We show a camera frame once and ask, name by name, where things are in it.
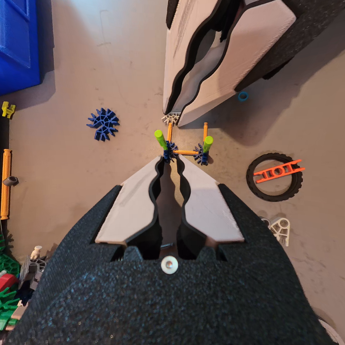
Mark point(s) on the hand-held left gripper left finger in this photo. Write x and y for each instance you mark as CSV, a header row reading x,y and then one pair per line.
x,y
126,213

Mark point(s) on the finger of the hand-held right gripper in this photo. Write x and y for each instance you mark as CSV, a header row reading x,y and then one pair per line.
x,y
256,40
180,40

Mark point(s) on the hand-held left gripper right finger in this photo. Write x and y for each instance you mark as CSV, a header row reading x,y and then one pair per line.
x,y
213,213

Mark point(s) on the blue green orange rod assembly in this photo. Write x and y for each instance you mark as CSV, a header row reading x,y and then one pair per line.
x,y
199,155

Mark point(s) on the small white connector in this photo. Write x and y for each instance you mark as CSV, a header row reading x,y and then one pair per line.
x,y
171,118

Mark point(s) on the black rubber tyre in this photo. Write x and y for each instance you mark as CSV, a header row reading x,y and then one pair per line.
x,y
250,186

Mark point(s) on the dark grey rod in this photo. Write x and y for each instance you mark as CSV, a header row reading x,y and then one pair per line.
x,y
167,245

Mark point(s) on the grey cylindrical spacer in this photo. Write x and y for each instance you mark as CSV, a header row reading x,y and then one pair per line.
x,y
265,221
10,181

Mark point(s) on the orange ladder connector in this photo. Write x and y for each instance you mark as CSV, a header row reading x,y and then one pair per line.
x,y
258,176

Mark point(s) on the white fan-shaped connector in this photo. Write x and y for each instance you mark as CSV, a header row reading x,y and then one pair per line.
x,y
287,223

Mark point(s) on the large blue double connector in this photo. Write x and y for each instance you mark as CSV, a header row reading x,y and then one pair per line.
x,y
103,124

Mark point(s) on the red green white toy model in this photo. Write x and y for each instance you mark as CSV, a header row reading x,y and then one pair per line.
x,y
10,266

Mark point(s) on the long yellow rod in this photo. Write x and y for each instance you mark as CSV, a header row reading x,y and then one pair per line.
x,y
6,167

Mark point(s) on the yellow-green clip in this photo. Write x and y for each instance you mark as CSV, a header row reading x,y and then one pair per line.
x,y
8,110

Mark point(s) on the blue plastic storage bin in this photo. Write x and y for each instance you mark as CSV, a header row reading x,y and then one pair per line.
x,y
16,48

